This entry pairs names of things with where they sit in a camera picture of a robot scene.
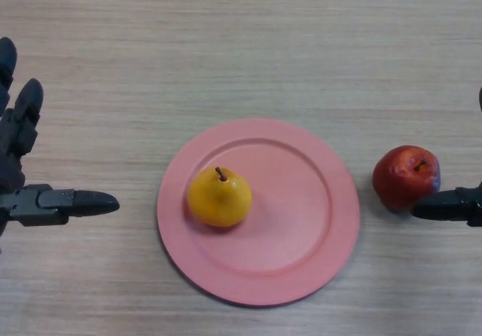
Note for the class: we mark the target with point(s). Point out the pink round plate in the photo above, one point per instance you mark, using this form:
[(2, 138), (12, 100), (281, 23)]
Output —
[(293, 215)]

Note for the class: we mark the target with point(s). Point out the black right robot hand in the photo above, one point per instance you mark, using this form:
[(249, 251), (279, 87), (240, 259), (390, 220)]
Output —
[(450, 205)]

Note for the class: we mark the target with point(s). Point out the red apple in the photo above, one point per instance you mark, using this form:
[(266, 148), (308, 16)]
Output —
[(404, 178)]

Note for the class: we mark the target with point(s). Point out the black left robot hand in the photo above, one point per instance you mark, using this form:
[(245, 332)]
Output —
[(15, 151)]

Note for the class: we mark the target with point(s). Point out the yellow pear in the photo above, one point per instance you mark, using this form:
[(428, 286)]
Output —
[(220, 198)]

